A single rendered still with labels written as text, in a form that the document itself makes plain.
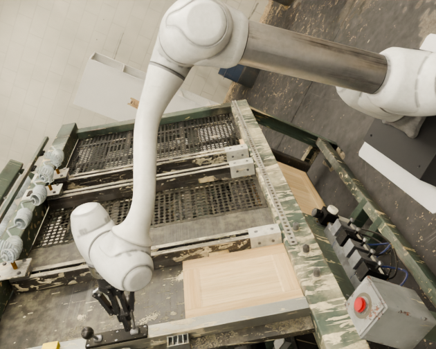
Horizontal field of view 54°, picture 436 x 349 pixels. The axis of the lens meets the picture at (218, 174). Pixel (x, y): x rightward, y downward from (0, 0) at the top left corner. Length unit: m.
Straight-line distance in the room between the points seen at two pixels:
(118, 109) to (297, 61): 4.49
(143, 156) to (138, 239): 0.20
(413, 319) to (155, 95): 0.86
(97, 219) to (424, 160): 0.93
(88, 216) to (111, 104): 4.34
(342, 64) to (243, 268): 0.89
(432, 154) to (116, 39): 5.74
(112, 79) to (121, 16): 1.54
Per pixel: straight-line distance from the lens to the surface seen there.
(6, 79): 7.05
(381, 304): 1.18
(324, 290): 1.51
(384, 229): 2.41
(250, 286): 1.58
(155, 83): 1.10
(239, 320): 1.45
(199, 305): 1.55
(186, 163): 2.35
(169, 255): 1.71
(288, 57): 1.01
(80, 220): 1.11
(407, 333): 1.27
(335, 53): 1.07
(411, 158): 1.42
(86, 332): 1.41
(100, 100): 5.40
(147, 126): 1.09
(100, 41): 6.69
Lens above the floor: 1.71
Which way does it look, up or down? 17 degrees down
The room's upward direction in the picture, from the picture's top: 70 degrees counter-clockwise
